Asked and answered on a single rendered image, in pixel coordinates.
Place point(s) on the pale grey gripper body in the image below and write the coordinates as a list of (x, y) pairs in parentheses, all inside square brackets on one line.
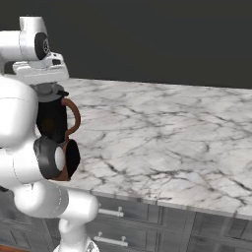
[(39, 75)]

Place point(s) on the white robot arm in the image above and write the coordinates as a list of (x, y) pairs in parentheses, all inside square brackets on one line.
[(16, 111)]

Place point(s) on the grey cupboard door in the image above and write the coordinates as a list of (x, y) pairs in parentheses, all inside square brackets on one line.
[(23, 229)]

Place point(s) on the grey drawer front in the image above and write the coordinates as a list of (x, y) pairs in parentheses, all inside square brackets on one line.
[(141, 238), (138, 208)]

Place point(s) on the grey cupboard panels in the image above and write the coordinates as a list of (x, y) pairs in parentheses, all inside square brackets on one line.
[(210, 231)]

